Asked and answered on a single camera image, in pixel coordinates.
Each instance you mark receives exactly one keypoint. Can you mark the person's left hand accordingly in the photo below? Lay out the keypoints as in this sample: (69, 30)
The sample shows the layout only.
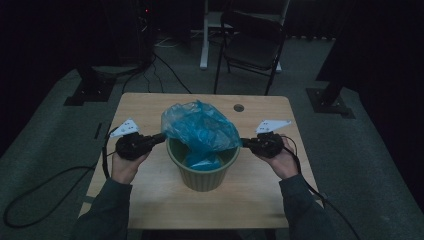
(125, 168)

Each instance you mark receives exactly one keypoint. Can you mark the grey tape strip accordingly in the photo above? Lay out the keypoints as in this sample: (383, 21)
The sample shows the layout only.
(88, 200)

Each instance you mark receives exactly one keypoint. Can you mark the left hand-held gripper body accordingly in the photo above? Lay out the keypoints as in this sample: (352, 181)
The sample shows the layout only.
(131, 145)

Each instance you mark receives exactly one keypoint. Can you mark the dark equipment rack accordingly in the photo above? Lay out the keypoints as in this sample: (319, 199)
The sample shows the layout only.
(145, 33)

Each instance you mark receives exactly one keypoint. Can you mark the blue plastic bag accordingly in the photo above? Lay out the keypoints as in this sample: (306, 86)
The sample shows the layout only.
(200, 130)

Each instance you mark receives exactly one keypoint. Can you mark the green ribbed bin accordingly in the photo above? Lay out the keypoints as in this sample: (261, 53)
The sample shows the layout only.
(200, 181)

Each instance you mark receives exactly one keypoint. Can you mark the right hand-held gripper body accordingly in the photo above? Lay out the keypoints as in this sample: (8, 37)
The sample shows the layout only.
(268, 145)

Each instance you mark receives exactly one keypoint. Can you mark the person's right hand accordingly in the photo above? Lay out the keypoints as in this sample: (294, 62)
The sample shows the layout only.
(285, 163)

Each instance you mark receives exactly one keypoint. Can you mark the black stand base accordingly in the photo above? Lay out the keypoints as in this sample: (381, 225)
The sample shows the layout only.
(328, 103)
(90, 93)

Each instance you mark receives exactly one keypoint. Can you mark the black folding chair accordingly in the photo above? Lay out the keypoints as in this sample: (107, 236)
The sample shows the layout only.
(250, 50)

